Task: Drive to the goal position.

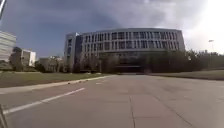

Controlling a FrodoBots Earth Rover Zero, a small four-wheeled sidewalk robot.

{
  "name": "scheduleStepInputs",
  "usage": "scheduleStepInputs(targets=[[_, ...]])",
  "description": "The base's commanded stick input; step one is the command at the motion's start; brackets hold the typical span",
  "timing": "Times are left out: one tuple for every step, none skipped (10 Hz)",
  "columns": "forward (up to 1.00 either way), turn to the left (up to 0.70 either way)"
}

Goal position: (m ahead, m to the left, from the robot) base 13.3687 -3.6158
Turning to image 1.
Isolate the large curved grey building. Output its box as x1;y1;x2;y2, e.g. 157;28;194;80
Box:
63;27;186;74

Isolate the row of trees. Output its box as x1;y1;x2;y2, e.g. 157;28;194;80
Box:
34;49;224;74

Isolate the grey concrete road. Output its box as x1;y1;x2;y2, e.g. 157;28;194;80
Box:
0;74;224;128

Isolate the pale concrete kerb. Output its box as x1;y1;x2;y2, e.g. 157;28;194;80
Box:
0;75;111;95

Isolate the grass verge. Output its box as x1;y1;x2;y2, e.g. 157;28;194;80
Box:
148;69;224;81
0;71;105;89

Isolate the low beige building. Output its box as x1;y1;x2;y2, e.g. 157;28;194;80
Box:
20;49;37;67

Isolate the tree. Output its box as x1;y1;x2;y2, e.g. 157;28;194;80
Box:
9;46;24;72

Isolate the street lamp pole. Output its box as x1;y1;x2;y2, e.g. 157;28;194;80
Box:
208;39;215;53

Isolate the pale office building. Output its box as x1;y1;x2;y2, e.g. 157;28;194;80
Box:
0;30;17;63

